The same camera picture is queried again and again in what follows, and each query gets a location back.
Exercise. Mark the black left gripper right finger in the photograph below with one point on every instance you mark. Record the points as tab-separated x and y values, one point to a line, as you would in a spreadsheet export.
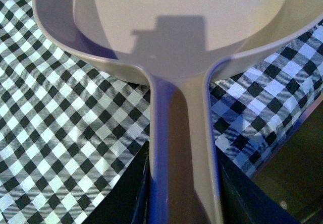
243	201

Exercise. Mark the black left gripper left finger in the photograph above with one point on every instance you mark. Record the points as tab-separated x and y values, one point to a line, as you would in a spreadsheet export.
127	201

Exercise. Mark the beige plastic dustpan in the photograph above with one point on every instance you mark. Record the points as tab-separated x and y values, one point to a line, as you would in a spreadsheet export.
177	47

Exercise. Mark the black white checkered tablecloth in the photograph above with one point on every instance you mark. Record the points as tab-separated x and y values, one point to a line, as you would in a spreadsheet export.
69	131

